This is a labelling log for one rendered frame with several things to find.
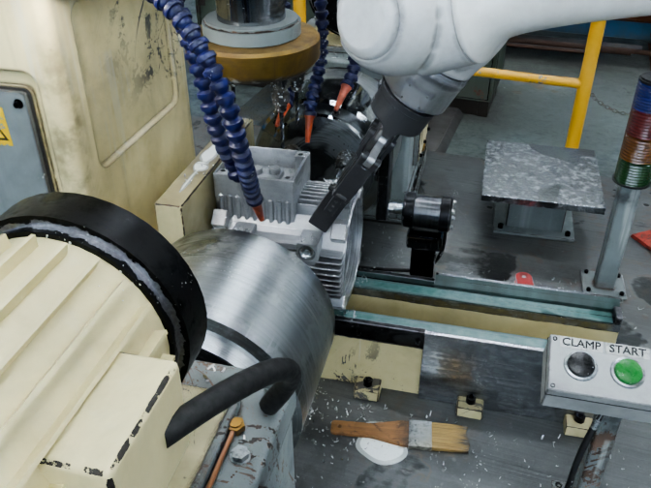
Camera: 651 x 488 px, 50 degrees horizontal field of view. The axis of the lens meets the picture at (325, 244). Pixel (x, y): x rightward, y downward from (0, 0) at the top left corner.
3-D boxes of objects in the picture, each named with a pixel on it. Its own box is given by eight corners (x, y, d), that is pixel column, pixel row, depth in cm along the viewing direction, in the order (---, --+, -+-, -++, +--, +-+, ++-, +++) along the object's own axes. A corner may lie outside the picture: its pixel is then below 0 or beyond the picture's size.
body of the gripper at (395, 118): (391, 66, 89) (354, 121, 94) (380, 90, 82) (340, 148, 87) (440, 99, 90) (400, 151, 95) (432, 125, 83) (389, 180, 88)
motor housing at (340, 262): (215, 315, 109) (203, 209, 98) (252, 249, 124) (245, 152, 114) (340, 333, 105) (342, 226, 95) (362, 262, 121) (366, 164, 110)
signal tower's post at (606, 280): (582, 294, 133) (635, 83, 110) (579, 271, 139) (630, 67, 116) (627, 301, 131) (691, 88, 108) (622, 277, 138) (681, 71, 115)
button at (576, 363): (564, 379, 79) (568, 373, 77) (565, 354, 80) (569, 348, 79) (592, 383, 78) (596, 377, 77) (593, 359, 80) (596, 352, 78)
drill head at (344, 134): (243, 239, 128) (233, 111, 114) (301, 145, 161) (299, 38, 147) (378, 258, 123) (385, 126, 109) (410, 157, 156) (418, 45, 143)
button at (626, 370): (611, 386, 78) (615, 380, 76) (611, 361, 79) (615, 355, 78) (639, 391, 77) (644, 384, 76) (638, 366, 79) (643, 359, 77)
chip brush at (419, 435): (328, 442, 103) (328, 438, 103) (332, 416, 107) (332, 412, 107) (470, 454, 101) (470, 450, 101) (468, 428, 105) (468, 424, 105)
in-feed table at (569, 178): (475, 243, 148) (481, 194, 141) (480, 184, 170) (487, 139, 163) (593, 258, 143) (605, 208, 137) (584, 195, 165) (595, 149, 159)
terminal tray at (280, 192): (216, 217, 104) (211, 174, 100) (238, 184, 113) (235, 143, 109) (294, 227, 102) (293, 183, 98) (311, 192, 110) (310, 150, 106)
